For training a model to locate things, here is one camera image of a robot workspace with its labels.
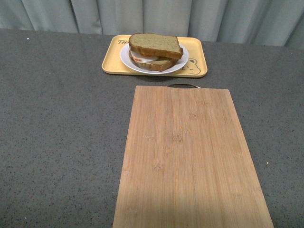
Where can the bamboo cutting board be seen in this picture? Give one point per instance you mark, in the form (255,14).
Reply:
(187,164)

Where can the grey curtain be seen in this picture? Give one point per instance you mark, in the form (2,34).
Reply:
(260,22)

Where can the white round plate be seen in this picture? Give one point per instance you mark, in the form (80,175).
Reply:
(131,64)

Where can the yellow bear tray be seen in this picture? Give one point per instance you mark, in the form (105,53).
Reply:
(196,66)

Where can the fried egg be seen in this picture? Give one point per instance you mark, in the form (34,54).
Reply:
(141,58)

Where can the bread slice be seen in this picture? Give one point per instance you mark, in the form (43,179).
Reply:
(156,45)
(161,64)

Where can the metal cutting board handle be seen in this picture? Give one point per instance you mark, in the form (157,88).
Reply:
(189,86)

